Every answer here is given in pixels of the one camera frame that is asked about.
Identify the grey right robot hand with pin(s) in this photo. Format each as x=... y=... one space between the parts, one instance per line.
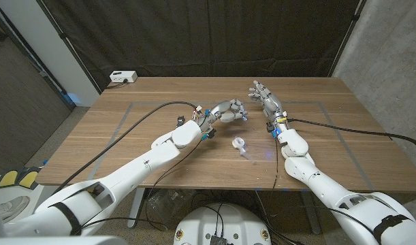
x=272 y=105

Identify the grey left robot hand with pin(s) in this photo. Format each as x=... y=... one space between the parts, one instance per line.
x=224 y=109

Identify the clear tape roll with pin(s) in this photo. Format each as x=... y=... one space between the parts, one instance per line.
x=238 y=142

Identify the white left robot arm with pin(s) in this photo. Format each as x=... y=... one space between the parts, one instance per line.
x=139 y=170

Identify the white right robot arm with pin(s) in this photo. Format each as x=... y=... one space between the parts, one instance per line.
x=316 y=180

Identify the black backdrop curtain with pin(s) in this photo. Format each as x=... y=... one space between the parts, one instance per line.
x=207 y=34

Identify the white power outlet box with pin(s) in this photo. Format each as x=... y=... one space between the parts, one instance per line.
x=123 y=76

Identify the clear plastic bag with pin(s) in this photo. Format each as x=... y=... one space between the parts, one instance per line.
x=167 y=202

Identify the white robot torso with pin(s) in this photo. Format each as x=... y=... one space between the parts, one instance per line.
x=245 y=221

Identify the grey table leg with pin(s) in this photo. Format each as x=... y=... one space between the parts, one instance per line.
x=311 y=214

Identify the black box on torso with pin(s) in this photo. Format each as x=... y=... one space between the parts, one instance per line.
x=218 y=241

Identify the white table leg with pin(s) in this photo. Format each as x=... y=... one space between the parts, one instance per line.
x=136 y=207

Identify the yellow black foot pedal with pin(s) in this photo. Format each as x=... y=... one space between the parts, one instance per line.
x=8 y=178
x=29 y=177

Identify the grey sneaker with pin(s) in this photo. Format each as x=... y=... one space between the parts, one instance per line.
x=8 y=207

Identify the black backdrop frame pole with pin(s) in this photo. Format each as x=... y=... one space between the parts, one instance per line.
x=355 y=17
x=62 y=35

